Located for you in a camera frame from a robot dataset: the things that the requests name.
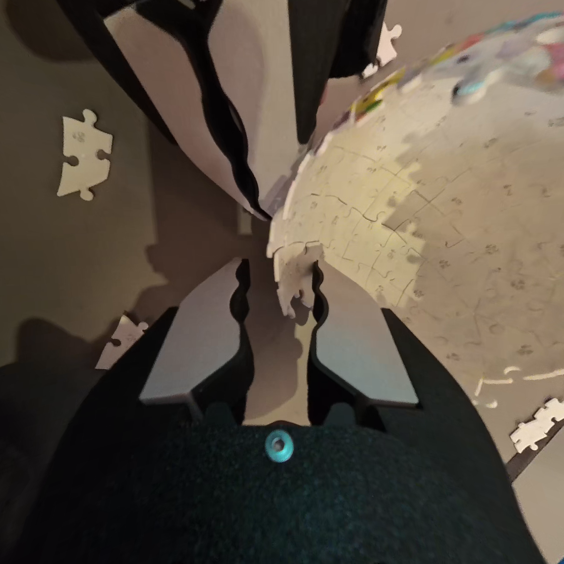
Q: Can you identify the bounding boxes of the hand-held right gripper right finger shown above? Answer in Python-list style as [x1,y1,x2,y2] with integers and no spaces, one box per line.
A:
[308,260,419,426]

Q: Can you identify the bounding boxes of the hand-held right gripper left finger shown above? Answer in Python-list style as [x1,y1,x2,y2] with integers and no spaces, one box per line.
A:
[139,258,255,420]

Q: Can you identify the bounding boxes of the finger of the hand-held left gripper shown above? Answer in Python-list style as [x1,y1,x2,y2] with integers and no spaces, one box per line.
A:
[206,0,306,217]
[103,6,270,219]

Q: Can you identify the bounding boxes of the white puzzle piece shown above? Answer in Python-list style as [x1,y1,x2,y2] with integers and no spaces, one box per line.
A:
[510,419,549,454]
[531,399,564,426]
[361,21,402,79]
[95,312,150,371]
[274,244,324,319]
[56,109,114,201]

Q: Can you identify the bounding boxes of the colourful 3D puzzle ball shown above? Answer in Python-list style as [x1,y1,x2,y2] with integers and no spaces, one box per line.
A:
[266,13,564,406]

